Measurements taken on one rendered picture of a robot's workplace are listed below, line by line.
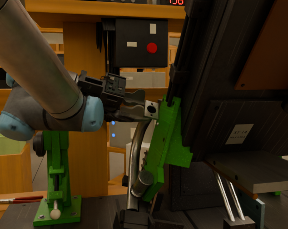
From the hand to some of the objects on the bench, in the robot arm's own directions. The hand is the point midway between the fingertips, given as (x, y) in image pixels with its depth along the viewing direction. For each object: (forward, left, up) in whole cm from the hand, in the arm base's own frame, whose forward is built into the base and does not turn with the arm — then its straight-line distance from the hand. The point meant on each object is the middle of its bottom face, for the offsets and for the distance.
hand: (147, 112), depth 72 cm
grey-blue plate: (-17, -21, -32) cm, 42 cm away
